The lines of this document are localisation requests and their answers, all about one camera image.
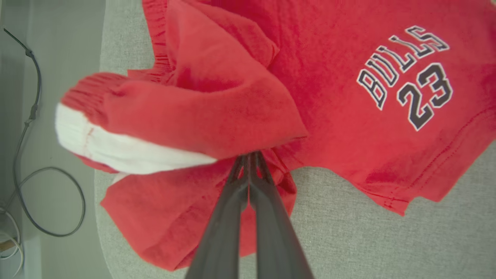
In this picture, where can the red Bulls shorts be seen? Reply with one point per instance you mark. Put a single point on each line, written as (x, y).
(329, 97)

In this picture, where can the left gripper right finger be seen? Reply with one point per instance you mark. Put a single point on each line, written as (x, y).
(275, 240)

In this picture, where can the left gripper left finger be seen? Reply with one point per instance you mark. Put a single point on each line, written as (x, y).
(221, 240)

